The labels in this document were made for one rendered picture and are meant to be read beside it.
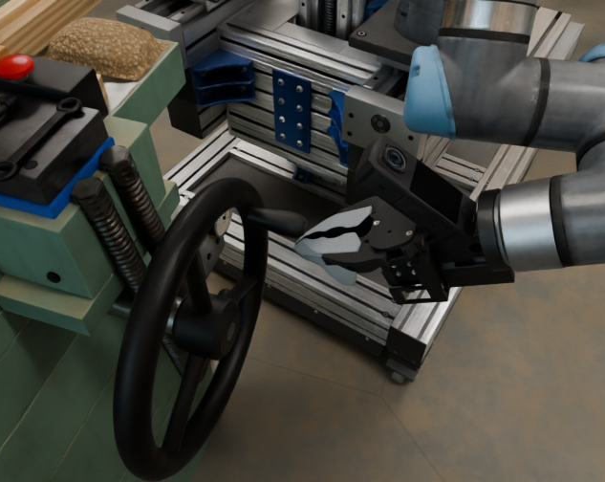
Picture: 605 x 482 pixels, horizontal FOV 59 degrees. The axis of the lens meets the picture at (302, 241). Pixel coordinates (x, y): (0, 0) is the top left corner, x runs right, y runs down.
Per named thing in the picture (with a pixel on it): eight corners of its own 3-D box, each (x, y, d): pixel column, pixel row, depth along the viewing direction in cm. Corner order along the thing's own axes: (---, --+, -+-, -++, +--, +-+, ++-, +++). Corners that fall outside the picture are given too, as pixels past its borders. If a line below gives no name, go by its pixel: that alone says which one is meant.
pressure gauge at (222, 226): (220, 253, 84) (213, 218, 78) (198, 248, 85) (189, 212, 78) (235, 225, 88) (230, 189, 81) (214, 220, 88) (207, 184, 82)
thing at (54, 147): (54, 220, 41) (27, 164, 37) (-64, 189, 43) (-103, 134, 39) (140, 120, 49) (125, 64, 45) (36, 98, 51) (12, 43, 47)
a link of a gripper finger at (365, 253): (323, 277, 52) (407, 269, 47) (315, 267, 51) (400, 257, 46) (335, 242, 55) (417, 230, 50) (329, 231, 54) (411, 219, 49)
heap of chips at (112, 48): (137, 81, 63) (129, 52, 61) (35, 61, 66) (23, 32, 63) (171, 43, 69) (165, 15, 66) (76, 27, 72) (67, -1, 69)
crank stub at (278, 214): (304, 243, 54) (300, 237, 51) (249, 230, 55) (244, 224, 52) (311, 219, 54) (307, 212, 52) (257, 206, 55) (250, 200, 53)
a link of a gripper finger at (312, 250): (307, 297, 58) (385, 291, 53) (279, 261, 55) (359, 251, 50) (315, 275, 60) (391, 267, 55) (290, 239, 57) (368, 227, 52)
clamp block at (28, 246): (92, 305, 47) (55, 236, 40) (-37, 267, 49) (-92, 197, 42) (170, 190, 56) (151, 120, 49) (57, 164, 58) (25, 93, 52)
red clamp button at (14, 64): (20, 85, 43) (14, 74, 42) (-11, 78, 43) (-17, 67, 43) (43, 65, 45) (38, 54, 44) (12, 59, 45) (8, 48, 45)
